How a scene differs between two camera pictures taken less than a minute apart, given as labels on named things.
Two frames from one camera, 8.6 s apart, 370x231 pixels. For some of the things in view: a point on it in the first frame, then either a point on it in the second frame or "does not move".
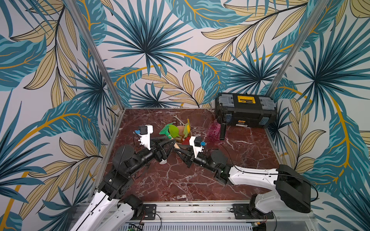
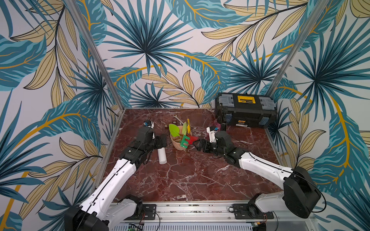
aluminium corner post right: [297, 48] does not move
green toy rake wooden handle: [165, 131] -> [183, 141]
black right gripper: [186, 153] -> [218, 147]
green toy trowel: [174, 131] does not move
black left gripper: [163, 153] -> [159, 145]
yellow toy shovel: [188, 126] does not move
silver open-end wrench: [176, 116] does not move
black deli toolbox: [245, 109] does not move
